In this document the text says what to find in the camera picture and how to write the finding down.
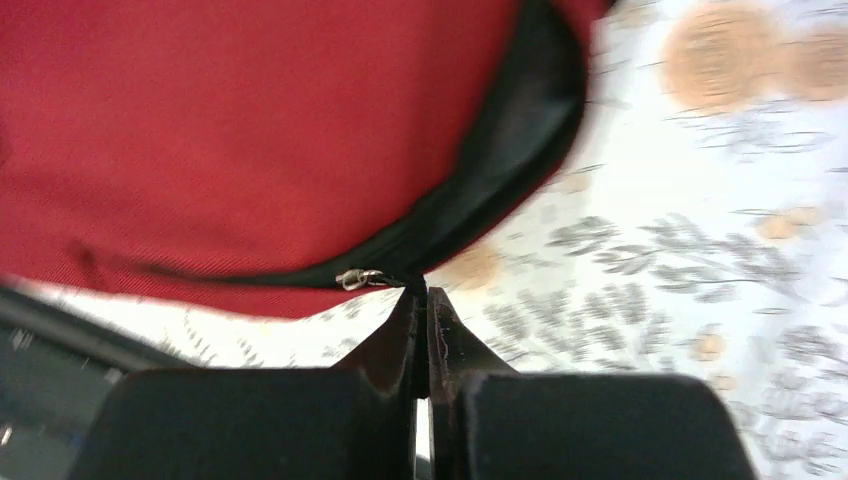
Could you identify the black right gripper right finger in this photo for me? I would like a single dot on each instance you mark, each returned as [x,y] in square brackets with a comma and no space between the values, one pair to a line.
[489,421]

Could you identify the red student backpack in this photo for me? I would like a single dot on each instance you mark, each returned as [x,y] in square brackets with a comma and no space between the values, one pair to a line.
[250,156]

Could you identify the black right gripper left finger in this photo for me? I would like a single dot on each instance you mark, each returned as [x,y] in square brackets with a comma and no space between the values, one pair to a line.
[353,420]

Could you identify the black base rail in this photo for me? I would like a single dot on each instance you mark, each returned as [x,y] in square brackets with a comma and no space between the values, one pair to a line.
[56,371]

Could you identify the floral table mat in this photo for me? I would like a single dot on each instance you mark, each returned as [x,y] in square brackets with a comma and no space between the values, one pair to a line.
[697,226]

